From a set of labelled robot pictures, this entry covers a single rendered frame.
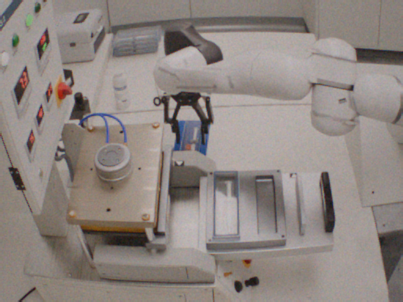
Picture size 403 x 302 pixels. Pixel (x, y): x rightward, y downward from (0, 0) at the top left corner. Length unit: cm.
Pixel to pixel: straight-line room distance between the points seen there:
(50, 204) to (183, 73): 43
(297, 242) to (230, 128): 67
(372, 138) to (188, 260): 69
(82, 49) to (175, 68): 80
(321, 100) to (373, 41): 241
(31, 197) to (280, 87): 54
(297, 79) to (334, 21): 227
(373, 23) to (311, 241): 245
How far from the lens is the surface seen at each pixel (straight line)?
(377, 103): 101
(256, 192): 116
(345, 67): 105
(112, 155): 103
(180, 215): 119
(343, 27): 332
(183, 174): 121
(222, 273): 111
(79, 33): 193
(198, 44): 130
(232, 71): 111
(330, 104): 104
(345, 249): 136
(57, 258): 116
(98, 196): 101
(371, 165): 146
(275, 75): 104
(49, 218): 115
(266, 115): 170
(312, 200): 116
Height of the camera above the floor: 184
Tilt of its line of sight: 44 degrees down
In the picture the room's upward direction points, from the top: 4 degrees counter-clockwise
